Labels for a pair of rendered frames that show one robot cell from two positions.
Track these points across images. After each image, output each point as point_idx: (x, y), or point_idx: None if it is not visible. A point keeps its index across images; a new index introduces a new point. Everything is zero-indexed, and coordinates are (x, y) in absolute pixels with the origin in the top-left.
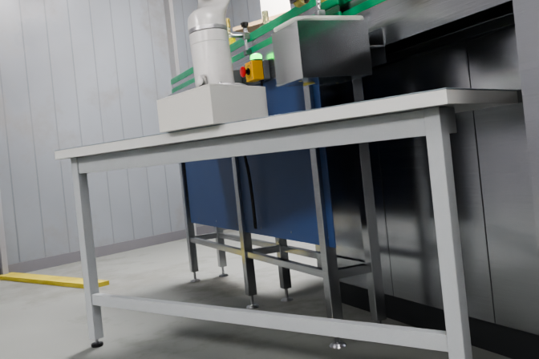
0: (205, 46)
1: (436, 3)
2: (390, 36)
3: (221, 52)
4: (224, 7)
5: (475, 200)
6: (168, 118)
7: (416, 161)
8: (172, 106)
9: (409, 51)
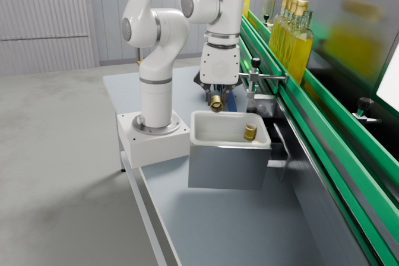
0: (145, 97)
1: (326, 230)
2: (290, 171)
3: (158, 104)
4: (168, 63)
5: None
6: (120, 133)
7: None
8: (120, 129)
9: None
